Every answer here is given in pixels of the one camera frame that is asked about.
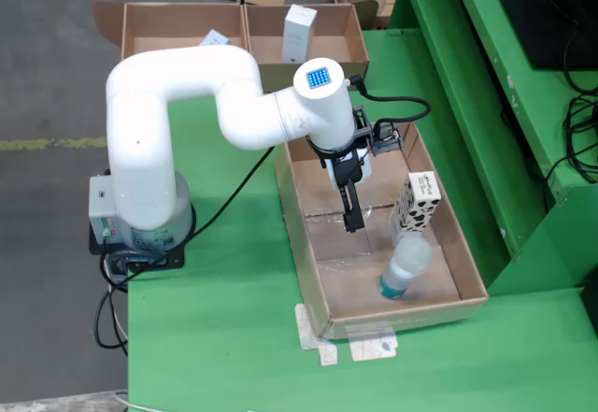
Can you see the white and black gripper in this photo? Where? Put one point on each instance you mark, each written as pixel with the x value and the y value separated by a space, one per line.
pixel 365 169

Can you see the shallow cardboard tray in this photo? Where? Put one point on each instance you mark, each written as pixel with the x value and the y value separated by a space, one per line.
pixel 355 286

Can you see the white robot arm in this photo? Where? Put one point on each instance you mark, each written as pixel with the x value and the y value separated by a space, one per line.
pixel 140 150

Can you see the tall white product box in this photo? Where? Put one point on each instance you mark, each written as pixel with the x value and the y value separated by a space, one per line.
pixel 299 33

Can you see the small lilac product box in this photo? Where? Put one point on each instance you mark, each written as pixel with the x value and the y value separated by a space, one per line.
pixel 215 38

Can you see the grey robot control box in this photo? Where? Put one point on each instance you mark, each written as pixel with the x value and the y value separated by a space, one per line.
pixel 105 206

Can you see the cow print carton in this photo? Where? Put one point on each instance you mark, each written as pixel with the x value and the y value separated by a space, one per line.
pixel 416 206

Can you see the clear bottle with teal label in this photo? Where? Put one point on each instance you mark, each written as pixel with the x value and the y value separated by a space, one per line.
pixel 406 258

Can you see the white printed tape patch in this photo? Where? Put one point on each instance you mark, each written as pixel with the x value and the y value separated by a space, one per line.
pixel 306 328
pixel 374 349

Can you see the green metal shelf unit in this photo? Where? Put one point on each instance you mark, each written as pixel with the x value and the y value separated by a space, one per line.
pixel 467 103

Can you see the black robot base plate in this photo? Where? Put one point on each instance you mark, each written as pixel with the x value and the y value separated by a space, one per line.
pixel 173 262

